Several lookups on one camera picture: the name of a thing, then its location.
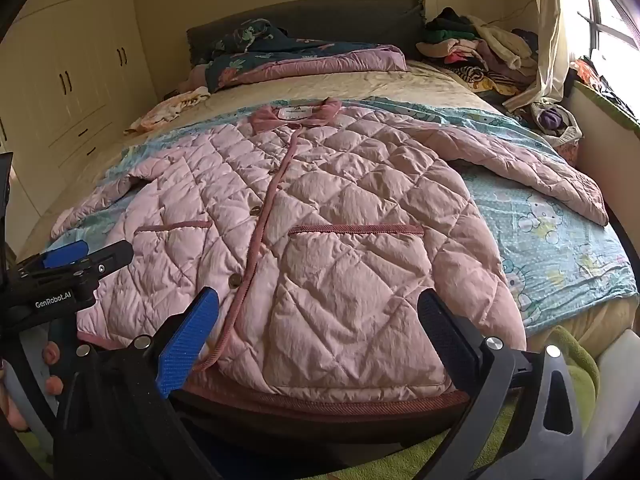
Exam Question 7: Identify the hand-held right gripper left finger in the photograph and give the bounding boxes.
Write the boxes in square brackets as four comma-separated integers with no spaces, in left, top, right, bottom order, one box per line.
[52,287,221,480]

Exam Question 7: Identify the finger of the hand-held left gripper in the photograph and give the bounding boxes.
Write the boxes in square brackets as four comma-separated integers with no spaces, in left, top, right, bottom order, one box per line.
[17,240,90,277]
[55,241,135,286]

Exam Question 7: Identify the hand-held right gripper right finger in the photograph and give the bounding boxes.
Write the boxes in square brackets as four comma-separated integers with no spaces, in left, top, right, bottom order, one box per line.
[416,289,585,480]

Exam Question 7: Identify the pink quilted jacket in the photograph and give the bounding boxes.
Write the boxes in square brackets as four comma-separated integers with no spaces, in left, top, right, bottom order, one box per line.
[50,97,610,407]

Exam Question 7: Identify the bag of clothes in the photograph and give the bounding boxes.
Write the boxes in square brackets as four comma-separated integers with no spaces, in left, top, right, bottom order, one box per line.
[530,101,585,152]

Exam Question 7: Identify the pile of mixed clothes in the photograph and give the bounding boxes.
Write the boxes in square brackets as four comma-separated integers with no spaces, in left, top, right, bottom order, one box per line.
[415,7,551,98]

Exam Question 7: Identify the clothes on window sill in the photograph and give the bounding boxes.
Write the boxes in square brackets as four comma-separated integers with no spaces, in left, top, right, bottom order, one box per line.
[567,55,640,126]

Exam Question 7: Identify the person's left hand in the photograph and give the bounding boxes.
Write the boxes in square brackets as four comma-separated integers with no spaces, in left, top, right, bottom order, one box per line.
[0,341,65,433]

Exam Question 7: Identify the green fleece blanket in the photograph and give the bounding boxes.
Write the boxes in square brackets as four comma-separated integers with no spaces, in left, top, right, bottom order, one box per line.
[15,325,601,480]

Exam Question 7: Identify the blue cartoon printed sheet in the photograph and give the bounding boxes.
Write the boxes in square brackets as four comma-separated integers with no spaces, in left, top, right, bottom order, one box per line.
[45,95,638,331]

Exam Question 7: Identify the small pale floral cloth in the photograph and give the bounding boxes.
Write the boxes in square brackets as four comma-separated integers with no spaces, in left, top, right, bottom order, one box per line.
[124,86,212,136]

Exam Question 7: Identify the white object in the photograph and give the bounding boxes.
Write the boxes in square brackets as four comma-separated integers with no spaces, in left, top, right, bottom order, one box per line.
[582,330,640,463]

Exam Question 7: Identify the cream wardrobe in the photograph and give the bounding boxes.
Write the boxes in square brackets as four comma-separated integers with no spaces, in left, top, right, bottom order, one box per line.
[0,0,160,213]

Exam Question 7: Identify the pink pillow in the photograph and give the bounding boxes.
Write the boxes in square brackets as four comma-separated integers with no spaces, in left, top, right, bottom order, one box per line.
[187,62,212,92]

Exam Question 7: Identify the dark floral quilt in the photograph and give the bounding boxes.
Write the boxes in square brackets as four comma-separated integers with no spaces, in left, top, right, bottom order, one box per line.
[189,19,408,93]

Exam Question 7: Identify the grey bed headboard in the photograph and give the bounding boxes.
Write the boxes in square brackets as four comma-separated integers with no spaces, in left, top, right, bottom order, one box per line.
[186,0,427,67]

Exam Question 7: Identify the cream curtain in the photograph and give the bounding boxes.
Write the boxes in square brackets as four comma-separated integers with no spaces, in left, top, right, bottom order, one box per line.
[502,0,575,111]

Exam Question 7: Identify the window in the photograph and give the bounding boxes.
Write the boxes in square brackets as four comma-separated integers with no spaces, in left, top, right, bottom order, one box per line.
[570,0,640,56]

